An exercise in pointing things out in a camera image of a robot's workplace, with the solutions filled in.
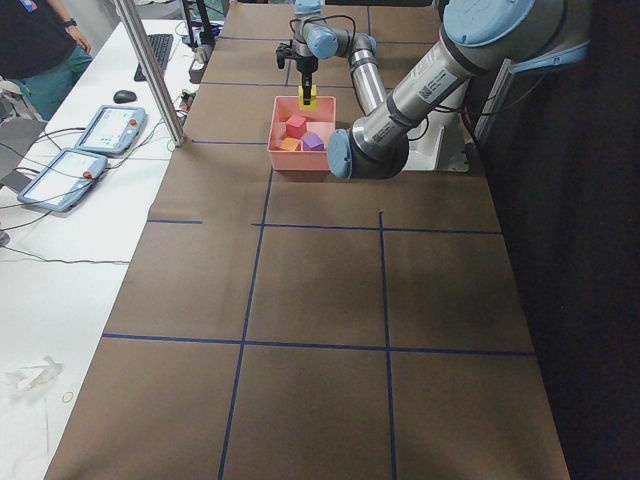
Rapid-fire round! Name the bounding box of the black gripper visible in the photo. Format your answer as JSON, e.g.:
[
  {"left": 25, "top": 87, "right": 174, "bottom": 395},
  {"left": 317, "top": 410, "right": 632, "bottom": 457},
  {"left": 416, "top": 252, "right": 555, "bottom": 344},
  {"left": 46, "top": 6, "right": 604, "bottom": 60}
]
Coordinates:
[{"left": 275, "top": 42, "right": 318, "bottom": 104}]

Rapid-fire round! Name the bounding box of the yellow foam block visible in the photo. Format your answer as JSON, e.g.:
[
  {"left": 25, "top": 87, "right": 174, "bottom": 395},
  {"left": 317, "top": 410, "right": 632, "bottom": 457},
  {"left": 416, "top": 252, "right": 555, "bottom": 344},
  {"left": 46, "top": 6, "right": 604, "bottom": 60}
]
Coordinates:
[{"left": 298, "top": 84, "right": 317, "bottom": 111}]

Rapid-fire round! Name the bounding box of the pink foam block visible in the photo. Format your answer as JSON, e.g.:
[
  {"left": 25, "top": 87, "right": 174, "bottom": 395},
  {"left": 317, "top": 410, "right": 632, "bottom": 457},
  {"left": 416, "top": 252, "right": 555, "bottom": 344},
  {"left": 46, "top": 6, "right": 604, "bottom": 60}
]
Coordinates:
[{"left": 285, "top": 114, "right": 307, "bottom": 139}]

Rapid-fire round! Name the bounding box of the purple foam block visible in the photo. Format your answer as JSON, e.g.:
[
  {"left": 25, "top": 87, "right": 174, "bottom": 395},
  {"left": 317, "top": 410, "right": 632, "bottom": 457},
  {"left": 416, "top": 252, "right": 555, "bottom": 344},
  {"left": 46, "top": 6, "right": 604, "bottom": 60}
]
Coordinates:
[{"left": 301, "top": 132, "right": 325, "bottom": 152}]

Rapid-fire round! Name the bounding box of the orange foam block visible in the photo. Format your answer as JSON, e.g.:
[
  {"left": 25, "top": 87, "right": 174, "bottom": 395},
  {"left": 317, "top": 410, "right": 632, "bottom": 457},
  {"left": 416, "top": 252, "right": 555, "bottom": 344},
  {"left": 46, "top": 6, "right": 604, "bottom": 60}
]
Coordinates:
[{"left": 278, "top": 137, "right": 301, "bottom": 152}]

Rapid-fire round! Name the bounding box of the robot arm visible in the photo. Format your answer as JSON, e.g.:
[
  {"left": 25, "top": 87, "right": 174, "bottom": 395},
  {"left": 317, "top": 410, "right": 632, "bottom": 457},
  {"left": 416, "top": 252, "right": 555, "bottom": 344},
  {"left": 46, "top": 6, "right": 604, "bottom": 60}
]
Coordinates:
[
  {"left": 276, "top": 1, "right": 592, "bottom": 179},
  {"left": 294, "top": 0, "right": 325, "bottom": 16}
]

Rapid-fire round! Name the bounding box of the pink plastic bin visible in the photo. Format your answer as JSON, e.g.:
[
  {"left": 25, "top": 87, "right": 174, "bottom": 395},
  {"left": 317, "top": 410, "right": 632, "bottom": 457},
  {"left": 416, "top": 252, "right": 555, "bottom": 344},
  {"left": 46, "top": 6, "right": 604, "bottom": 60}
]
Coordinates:
[{"left": 267, "top": 96, "right": 336, "bottom": 171}]

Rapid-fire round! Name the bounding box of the black keyboard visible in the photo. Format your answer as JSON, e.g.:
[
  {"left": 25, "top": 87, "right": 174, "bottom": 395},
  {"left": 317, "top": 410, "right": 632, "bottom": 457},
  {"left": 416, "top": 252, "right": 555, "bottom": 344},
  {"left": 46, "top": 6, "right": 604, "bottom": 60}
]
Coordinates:
[{"left": 147, "top": 33, "right": 173, "bottom": 73}]

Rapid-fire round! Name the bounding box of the black computer mouse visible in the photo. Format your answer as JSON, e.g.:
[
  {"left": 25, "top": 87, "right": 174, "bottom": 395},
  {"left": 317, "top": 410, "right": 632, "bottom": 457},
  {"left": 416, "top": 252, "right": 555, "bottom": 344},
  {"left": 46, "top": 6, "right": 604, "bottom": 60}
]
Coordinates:
[{"left": 113, "top": 90, "right": 137, "bottom": 104}]

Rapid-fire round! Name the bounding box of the teach pendant far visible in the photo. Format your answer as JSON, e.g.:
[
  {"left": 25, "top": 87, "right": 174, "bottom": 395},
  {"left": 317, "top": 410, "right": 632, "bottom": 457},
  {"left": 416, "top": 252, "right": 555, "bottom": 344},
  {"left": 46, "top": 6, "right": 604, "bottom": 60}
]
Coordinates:
[{"left": 75, "top": 105, "right": 147, "bottom": 156}]

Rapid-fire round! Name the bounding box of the teach pendant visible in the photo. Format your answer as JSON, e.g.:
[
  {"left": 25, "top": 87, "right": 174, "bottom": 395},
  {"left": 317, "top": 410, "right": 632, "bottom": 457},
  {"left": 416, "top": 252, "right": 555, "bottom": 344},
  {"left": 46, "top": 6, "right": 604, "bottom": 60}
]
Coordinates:
[
  {"left": 75, "top": 105, "right": 147, "bottom": 156},
  {"left": 17, "top": 148, "right": 108, "bottom": 213}
]

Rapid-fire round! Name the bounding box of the person in dark shirt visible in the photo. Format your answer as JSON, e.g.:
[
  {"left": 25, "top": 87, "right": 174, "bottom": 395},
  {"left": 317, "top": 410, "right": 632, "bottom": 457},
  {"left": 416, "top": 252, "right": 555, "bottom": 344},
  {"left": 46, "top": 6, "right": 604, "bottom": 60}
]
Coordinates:
[{"left": 1, "top": 0, "right": 92, "bottom": 121}]

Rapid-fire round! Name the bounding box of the teach pendant near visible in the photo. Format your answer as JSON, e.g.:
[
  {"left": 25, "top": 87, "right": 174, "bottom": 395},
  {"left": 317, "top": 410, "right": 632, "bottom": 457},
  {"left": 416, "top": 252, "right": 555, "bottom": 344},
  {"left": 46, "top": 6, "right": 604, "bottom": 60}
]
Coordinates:
[{"left": 17, "top": 148, "right": 108, "bottom": 213}]

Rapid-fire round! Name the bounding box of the crumpled white tissue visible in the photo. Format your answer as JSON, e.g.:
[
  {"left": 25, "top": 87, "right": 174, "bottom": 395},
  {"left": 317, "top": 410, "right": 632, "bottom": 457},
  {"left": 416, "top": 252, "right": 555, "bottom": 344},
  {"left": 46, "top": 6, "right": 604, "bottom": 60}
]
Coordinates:
[{"left": 3, "top": 356, "right": 64, "bottom": 392}]

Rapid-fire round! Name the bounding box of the white mount base plate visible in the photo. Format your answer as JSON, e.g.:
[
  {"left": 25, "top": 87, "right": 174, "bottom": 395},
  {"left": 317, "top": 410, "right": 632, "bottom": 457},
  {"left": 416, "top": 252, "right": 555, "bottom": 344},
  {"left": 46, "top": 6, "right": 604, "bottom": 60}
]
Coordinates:
[{"left": 404, "top": 112, "right": 469, "bottom": 172}]

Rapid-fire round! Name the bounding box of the aluminium frame post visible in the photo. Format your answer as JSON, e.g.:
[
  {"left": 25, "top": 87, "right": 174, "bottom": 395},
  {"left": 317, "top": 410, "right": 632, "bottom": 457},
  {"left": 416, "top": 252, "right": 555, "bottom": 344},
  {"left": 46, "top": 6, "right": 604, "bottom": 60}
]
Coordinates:
[{"left": 114, "top": 0, "right": 185, "bottom": 148}]

